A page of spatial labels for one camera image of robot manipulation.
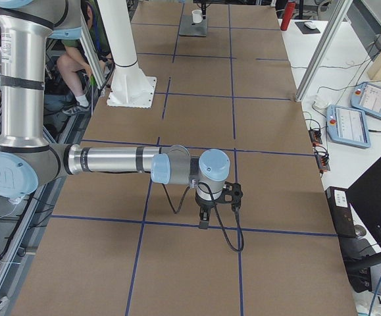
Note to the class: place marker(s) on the white pedestal column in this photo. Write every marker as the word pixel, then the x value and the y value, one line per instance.
pixel 130 87

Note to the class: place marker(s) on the white ceramic mug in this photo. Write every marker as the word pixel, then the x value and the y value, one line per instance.
pixel 197 16

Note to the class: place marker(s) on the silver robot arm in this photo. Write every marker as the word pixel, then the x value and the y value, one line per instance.
pixel 28 160

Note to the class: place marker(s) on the grey closed laptop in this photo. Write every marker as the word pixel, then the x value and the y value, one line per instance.
pixel 190 29

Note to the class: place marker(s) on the seated person green shirt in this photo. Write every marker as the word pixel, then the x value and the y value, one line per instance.
pixel 74 58

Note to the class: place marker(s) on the far orange adapter board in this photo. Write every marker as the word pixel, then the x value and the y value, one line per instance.
pixel 315 133

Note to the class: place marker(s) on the black computer box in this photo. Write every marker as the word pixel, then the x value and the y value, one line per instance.
pixel 340 211

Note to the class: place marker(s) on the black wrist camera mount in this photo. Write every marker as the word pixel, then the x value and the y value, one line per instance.
pixel 231 194

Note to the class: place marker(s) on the white computer mouse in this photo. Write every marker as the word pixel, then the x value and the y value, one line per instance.
pixel 310 25

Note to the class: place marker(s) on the blue teach pendant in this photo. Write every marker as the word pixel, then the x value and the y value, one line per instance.
pixel 367 97
pixel 347 126

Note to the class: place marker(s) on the black monitor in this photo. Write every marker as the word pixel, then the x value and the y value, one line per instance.
pixel 365 197

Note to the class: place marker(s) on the near orange adapter board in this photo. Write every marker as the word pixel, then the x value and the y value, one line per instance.
pixel 322 158

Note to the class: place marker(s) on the orange adapter board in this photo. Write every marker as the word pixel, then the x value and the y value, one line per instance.
pixel 315 133
pixel 322 158

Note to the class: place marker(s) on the aluminium frame post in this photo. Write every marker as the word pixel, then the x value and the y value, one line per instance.
pixel 325 41

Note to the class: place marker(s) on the black mouse pad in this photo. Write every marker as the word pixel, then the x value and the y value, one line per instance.
pixel 305 30

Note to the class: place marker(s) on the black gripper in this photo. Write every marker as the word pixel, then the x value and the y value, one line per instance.
pixel 205 207
pixel 203 6

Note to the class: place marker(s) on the near blue teach pendant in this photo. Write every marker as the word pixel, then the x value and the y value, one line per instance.
pixel 347 126

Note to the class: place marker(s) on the red water bottle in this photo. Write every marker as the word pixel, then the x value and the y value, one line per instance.
pixel 288 12

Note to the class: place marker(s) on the far blue teach pendant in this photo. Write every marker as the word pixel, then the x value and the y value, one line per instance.
pixel 367 97

